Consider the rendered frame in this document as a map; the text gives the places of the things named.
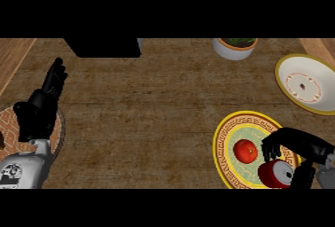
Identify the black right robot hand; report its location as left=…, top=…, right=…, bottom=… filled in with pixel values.
left=260, top=127, right=335, bottom=190

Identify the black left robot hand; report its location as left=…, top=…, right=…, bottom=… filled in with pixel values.
left=13, top=57, right=70, bottom=143

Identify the red can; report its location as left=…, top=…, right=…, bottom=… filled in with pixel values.
left=258, top=159, right=297, bottom=189

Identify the yellow patterned plate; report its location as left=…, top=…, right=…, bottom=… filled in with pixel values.
left=213, top=110, right=303, bottom=190

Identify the white bowl with yellow rim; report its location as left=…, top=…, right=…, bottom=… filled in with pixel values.
left=274, top=53, right=335, bottom=116

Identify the round orange patterned placemat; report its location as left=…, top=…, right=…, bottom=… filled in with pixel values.
left=0, top=105, right=67, bottom=162

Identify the red tomato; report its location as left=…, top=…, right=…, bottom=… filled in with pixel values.
left=232, top=139, right=260, bottom=165

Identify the black appliance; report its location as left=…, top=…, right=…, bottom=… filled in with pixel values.
left=64, top=38, right=145, bottom=59

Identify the white potted plant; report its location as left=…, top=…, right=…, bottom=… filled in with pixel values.
left=212, top=38, right=260, bottom=61

